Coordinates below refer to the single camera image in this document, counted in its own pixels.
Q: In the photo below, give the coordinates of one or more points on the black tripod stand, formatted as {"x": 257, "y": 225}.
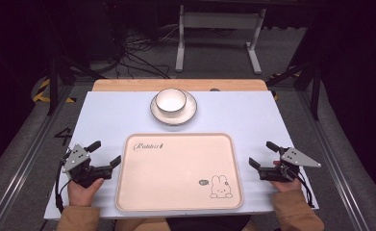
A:
{"x": 315, "y": 89}
{"x": 52, "y": 83}

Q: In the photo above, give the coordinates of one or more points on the beige tray with rabbit print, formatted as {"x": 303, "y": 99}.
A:
{"x": 176, "y": 173}

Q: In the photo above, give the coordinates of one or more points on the white table mat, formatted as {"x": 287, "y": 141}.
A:
{"x": 112, "y": 115}

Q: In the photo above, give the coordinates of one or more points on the person's dark clothing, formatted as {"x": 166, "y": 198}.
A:
{"x": 208, "y": 224}

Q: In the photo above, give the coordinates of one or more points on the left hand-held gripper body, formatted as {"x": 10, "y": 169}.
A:
{"x": 80, "y": 166}

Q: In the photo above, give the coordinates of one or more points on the white bowl with dark rim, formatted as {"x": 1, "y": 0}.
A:
{"x": 170, "y": 101}

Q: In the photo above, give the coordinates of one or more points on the person's right hand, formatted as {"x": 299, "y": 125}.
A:
{"x": 286, "y": 186}

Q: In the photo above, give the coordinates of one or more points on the metal floor rail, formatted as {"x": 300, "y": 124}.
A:
{"x": 22, "y": 160}
{"x": 333, "y": 160}

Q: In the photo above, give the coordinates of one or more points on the white metal stand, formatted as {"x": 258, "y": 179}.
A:
{"x": 219, "y": 20}

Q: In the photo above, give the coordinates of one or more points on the person's left hand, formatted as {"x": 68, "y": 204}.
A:
{"x": 83, "y": 194}

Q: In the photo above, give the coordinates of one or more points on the white plate with dark rim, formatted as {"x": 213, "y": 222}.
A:
{"x": 188, "y": 114}

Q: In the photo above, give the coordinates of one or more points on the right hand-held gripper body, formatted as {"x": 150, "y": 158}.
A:
{"x": 289, "y": 165}

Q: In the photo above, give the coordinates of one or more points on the yellow black floor tape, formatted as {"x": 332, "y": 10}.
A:
{"x": 275, "y": 95}
{"x": 41, "y": 93}

